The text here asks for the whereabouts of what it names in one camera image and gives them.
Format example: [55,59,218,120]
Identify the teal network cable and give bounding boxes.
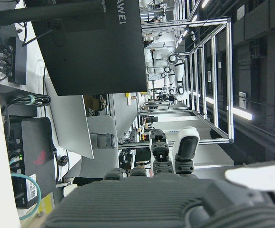
[10,172,42,221]

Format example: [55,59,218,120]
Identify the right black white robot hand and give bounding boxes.
[43,126,275,228]

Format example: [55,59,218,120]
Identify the aluminium cage frame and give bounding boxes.
[139,16,235,146]

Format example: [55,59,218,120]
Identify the white humanoid robot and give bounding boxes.
[145,47,186,96]

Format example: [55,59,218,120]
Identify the black mini computer red logo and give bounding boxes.
[20,117,57,209]

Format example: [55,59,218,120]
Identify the black cable bundle green tie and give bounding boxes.
[0,93,52,107]

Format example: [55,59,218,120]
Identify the silver flat screen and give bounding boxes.
[44,76,95,160]

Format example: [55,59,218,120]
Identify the grey office chair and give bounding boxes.
[79,114,119,179]

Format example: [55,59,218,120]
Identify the black Huawei monitor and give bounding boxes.
[30,0,148,96]

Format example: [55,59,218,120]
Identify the black desk box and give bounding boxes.
[7,36,28,86]

